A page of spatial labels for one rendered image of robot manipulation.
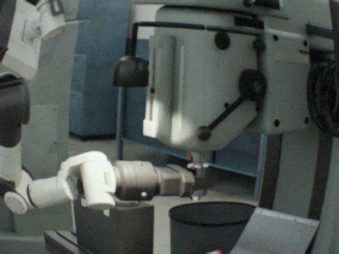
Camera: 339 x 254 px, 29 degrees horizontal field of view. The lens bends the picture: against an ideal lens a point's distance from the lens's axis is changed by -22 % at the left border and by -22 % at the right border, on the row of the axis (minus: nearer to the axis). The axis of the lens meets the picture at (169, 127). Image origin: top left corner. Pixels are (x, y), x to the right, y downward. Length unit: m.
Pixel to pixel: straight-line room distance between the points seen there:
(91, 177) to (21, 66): 0.32
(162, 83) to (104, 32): 7.40
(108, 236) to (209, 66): 0.63
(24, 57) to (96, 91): 7.41
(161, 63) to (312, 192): 0.60
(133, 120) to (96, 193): 7.67
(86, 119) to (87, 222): 6.97
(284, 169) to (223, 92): 0.49
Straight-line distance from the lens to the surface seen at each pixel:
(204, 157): 1.73
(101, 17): 8.98
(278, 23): 1.75
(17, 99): 1.58
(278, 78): 1.73
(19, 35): 1.70
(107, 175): 1.66
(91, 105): 9.06
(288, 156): 2.05
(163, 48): 1.63
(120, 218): 1.99
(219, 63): 1.63
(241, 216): 4.02
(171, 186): 1.69
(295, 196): 2.03
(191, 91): 1.63
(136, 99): 9.23
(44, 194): 1.73
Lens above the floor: 1.62
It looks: 9 degrees down
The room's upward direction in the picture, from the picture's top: 3 degrees clockwise
